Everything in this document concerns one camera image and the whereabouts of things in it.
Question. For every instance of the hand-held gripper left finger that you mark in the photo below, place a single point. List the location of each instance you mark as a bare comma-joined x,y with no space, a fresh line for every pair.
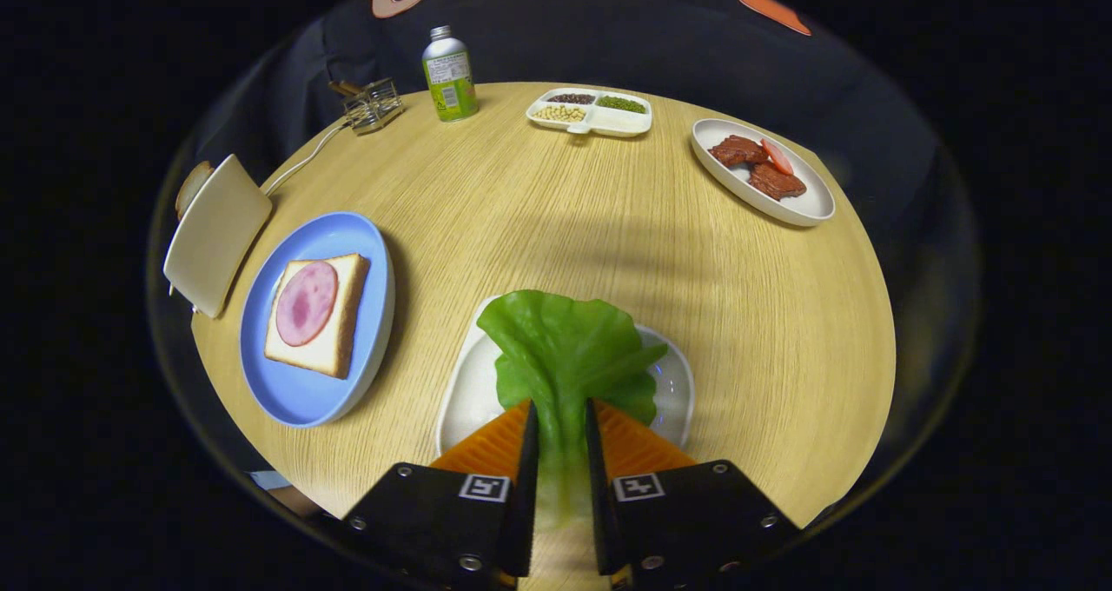
524,504

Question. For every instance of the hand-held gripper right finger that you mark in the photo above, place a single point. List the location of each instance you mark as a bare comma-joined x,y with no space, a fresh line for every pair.
598,504

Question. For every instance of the green lettuce leaf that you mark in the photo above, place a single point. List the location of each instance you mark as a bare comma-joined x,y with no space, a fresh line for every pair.
565,348

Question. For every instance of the toasted bread slice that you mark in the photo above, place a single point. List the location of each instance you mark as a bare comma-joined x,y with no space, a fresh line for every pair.
191,187

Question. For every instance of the white square plate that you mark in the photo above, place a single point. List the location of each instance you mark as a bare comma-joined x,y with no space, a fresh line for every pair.
465,400

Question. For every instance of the blue round plate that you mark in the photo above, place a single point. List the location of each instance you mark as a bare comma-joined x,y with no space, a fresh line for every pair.
304,400

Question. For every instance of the white bread slice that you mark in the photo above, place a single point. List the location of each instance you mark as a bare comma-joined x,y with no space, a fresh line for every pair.
334,348

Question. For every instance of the person's light clothing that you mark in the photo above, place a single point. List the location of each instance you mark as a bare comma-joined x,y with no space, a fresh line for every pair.
269,481

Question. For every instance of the pink ham slice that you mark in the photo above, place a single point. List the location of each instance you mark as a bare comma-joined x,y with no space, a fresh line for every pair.
304,304

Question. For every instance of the red-brown meat piece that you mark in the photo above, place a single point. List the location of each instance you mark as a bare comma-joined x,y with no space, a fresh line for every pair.
777,182
737,150

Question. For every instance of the white oval plate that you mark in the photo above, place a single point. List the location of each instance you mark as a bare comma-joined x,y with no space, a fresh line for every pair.
808,200

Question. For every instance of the white divided dish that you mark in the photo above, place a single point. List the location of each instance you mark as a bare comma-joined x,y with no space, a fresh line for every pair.
621,123

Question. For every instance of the pink bacon slice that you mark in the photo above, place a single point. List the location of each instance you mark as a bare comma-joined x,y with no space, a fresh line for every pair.
777,156

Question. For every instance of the pile of yellow beans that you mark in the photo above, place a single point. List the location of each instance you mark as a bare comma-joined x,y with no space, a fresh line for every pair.
560,114

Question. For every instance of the pile of green beans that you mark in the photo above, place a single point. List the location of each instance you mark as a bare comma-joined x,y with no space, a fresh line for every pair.
621,104

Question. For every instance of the pile of dark beans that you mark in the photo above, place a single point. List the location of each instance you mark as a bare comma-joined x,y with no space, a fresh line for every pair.
572,99

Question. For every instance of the white toaster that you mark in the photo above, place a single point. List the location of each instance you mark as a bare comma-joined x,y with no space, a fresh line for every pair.
217,235

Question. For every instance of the metal bottle with green label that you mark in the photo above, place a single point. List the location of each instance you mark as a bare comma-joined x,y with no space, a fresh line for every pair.
450,83

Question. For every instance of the brown wooden stick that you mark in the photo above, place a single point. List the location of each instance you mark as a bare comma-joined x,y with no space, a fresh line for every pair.
343,89

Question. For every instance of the black backdrop cloth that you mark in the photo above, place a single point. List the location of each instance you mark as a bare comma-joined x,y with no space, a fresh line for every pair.
660,35

